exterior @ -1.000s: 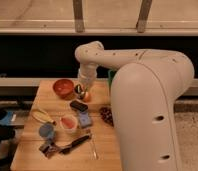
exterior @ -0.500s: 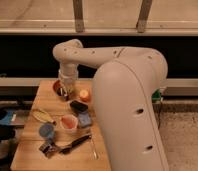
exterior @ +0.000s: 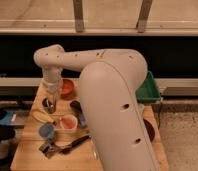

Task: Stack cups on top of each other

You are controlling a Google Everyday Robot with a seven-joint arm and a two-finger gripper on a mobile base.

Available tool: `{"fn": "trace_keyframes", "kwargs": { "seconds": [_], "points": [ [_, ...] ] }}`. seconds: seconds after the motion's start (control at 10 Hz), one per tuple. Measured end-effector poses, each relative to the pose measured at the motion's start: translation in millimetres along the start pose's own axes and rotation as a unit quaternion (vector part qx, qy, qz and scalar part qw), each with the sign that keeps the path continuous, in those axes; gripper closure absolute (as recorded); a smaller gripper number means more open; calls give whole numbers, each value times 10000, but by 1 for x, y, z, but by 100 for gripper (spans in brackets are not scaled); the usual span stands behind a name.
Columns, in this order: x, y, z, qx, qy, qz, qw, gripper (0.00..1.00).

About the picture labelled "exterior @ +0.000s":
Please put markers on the green plastic bin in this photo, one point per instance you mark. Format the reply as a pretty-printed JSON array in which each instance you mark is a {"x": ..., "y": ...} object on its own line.
[{"x": 148, "y": 92}]

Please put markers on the pink cup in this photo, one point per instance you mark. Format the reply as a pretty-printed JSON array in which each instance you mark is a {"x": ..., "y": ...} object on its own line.
[{"x": 69, "y": 123}]

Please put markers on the yellow banana toy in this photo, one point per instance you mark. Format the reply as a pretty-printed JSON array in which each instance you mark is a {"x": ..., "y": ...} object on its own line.
[{"x": 42, "y": 117}]

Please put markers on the red bowl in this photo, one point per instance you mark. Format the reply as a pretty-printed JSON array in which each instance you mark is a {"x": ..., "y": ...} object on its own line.
[{"x": 67, "y": 88}]

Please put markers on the metal clamp tool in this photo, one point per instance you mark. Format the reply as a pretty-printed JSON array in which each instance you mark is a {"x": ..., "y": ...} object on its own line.
[{"x": 49, "y": 148}]

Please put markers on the black handled spatula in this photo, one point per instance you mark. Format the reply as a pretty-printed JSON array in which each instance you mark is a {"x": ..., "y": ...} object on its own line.
[{"x": 66, "y": 149}]

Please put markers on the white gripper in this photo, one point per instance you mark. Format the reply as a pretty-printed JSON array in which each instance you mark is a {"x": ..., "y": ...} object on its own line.
[{"x": 52, "y": 89}]

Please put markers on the blue object on floor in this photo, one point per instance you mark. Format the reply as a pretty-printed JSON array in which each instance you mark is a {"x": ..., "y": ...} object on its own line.
[{"x": 10, "y": 119}]

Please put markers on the small dark cup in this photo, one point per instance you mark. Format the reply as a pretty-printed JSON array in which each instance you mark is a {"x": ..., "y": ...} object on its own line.
[{"x": 48, "y": 106}]

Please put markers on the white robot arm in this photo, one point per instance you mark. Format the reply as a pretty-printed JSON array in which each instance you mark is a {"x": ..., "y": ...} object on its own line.
[{"x": 107, "y": 88}]

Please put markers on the black rectangular block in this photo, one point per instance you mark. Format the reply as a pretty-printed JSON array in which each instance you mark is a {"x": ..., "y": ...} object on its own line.
[{"x": 75, "y": 105}]

